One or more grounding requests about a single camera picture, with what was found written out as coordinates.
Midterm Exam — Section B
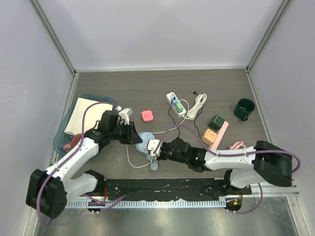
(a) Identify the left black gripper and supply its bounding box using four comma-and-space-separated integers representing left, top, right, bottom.
109, 121, 142, 145

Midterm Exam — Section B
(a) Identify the round blue power socket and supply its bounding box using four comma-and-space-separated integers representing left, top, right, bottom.
136, 132, 158, 171

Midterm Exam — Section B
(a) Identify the pink square plug adapter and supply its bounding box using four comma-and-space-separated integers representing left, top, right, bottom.
141, 110, 154, 122

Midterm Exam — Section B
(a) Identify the white square plug adapter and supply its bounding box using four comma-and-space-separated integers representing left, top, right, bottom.
147, 139, 160, 151

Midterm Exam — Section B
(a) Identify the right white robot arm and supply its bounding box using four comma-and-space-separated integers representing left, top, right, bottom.
157, 138, 293, 194

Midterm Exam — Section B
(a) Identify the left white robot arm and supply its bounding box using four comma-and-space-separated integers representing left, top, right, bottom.
26, 111, 142, 219

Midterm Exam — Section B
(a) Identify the green plug adapter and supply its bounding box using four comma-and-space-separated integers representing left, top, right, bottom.
175, 102, 184, 113

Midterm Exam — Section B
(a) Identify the dark green cube socket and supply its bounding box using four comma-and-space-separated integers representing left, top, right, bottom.
208, 115, 225, 131

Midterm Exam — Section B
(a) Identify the blue plug adapter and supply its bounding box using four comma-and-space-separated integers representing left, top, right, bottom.
171, 96, 178, 106

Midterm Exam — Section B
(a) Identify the white paper pad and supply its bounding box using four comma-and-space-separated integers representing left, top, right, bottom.
64, 98, 113, 135

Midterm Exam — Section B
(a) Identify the white power strip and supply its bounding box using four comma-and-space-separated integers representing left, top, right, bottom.
166, 92, 187, 118

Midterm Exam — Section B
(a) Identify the teal plastic bin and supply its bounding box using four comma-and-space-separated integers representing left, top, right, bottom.
53, 94, 117, 156

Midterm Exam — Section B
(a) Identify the dark green mug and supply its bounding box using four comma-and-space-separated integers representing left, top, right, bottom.
234, 98, 255, 121

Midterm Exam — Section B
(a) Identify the thin white usb cable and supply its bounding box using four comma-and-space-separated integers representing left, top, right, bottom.
125, 99, 190, 169

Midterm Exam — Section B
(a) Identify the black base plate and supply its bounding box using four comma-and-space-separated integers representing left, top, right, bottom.
76, 178, 253, 201

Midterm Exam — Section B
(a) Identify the white coiled cable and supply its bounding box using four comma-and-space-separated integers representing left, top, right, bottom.
183, 93, 208, 121

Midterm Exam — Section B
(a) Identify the thin black cable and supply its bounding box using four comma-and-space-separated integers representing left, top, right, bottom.
167, 90, 205, 142

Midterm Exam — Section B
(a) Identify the pink power strip with cable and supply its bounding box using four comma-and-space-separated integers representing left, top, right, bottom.
209, 121, 246, 150

